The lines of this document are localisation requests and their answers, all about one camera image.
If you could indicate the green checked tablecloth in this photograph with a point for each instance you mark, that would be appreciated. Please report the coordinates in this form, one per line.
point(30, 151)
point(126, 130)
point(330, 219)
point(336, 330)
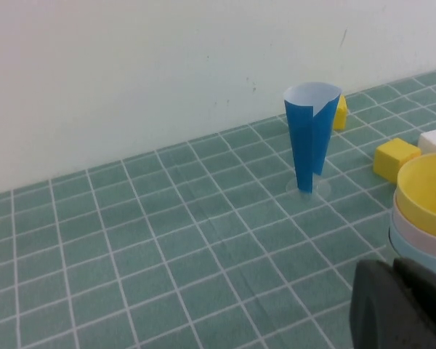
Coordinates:
point(131, 254)

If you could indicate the blue paper cone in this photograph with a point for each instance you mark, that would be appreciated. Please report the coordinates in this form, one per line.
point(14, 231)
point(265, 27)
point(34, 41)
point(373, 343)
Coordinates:
point(307, 145)

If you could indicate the pink plastic cup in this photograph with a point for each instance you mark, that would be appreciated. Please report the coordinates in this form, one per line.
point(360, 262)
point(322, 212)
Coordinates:
point(407, 229)

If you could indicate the light blue plastic cup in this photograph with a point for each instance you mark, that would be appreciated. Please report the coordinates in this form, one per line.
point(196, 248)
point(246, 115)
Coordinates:
point(403, 248)

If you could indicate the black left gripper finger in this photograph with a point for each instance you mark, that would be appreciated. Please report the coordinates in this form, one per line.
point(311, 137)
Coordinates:
point(396, 312)

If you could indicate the yellow plastic cup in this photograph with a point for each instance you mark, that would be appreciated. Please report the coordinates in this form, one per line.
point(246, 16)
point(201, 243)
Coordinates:
point(421, 196)

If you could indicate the clear plastic cone stand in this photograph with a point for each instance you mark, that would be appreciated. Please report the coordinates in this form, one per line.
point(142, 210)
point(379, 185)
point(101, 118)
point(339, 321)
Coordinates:
point(325, 189)

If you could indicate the yellow foam cube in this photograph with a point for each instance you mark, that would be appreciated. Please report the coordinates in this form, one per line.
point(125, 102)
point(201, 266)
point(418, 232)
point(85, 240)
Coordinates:
point(341, 114)
point(388, 160)

